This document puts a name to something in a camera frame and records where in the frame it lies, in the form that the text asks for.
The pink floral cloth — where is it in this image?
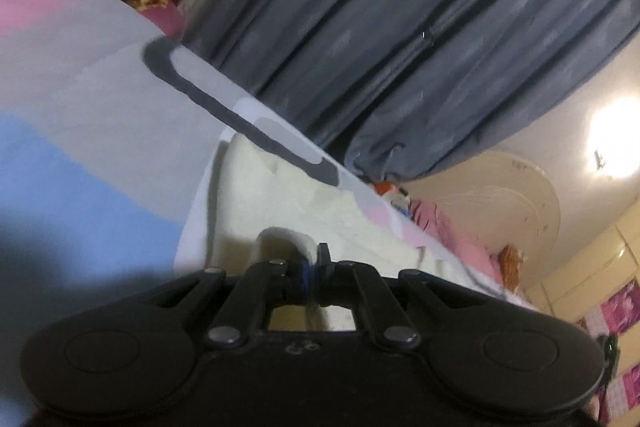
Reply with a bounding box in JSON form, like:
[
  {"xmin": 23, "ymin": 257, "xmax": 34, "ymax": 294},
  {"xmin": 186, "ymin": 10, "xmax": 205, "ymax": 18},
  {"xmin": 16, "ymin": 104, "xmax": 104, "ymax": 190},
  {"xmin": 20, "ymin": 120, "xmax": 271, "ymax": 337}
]
[{"xmin": 575, "ymin": 276, "xmax": 640, "ymax": 424}]

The pink cloth pile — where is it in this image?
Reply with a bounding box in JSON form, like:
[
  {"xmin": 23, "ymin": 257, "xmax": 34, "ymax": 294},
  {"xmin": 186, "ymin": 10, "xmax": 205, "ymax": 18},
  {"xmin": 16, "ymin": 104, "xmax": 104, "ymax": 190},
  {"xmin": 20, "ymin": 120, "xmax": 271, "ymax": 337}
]
[{"xmin": 409, "ymin": 199, "xmax": 502, "ymax": 282}]

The wall lamp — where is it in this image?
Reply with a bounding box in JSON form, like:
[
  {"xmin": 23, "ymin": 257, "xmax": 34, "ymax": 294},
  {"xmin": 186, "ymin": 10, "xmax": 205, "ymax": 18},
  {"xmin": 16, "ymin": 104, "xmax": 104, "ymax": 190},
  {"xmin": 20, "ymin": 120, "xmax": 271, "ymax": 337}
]
[{"xmin": 589, "ymin": 97, "xmax": 640, "ymax": 180}]

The grey-blue curtain panel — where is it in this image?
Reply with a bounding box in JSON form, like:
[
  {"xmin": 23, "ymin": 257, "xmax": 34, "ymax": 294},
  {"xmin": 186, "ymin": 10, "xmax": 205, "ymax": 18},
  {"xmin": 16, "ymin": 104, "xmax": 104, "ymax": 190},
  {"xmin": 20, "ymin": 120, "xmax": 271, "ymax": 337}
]
[
  {"xmin": 345, "ymin": 0, "xmax": 640, "ymax": 180},
  {"xmin": 181, "ymin": 0, "xmax": 506, "ymax": 162}
]

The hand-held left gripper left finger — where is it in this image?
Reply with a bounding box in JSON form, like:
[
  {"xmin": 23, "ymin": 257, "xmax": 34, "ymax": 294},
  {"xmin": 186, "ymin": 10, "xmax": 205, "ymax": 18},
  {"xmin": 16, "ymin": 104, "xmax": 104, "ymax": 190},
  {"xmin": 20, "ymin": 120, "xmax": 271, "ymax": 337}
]
[{"xmin": 144, "ymin": 259, "xmax": 307, "ymax": 349}]

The cream knitted sweater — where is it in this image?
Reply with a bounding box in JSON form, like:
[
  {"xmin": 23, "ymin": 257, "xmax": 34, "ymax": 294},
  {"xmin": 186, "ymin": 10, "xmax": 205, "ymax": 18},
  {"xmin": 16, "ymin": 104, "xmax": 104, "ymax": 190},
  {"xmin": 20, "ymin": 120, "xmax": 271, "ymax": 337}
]
[{"xmin": 174, "ymin": 132, "xmax": 506, "ymax": 334}]

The pink striped pillow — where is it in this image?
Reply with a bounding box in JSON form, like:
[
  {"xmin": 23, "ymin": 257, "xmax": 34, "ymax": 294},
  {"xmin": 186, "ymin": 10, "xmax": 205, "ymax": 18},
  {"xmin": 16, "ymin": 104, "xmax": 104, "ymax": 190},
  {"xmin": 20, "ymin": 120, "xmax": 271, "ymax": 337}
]
[{"xmin": 137, "ymin": 0, "xmax": 187, "ymax": 38}]

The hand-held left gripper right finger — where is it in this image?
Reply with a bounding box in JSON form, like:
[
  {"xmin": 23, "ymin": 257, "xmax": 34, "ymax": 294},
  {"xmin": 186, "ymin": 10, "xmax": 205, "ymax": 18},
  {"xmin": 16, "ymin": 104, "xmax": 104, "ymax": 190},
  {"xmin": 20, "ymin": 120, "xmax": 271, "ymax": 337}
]
[{"xmin": 310, "ymin": 242, "xmax": 482, "ymax": 351}]

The cream wardrobe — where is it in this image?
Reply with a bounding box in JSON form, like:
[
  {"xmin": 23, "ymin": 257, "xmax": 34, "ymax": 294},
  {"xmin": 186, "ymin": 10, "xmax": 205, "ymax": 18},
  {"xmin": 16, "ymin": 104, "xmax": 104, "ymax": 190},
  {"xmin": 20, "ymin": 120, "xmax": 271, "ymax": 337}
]
[{"xmin": 529, "ymin": 207, "xmax": 640, "ymax": 325}]

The orange floral pillow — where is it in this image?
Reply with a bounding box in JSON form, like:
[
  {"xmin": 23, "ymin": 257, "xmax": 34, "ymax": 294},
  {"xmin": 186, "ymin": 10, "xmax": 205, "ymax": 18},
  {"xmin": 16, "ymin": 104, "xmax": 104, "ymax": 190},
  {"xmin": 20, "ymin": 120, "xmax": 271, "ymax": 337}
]
[{"xmin": 499, "ymin": 244, "xmax": 527, "ymax": 290}]

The cream round headboard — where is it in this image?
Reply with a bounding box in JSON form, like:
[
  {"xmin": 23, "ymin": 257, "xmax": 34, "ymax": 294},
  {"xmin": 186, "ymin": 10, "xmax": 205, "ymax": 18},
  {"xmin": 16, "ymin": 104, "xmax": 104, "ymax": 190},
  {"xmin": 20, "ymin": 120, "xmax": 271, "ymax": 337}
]
[{"xmin": 404, "ymin": 147, "xmax": 562, "ymax": 280}]

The patterned bed sheet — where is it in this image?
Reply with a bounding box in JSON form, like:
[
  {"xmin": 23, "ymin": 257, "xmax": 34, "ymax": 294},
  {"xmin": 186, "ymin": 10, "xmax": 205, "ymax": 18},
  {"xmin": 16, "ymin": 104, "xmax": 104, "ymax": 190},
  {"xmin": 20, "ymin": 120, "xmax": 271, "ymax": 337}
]
[{"xmin": 0, "ymin": 0, "xmax": 543, "ymax": 427}]

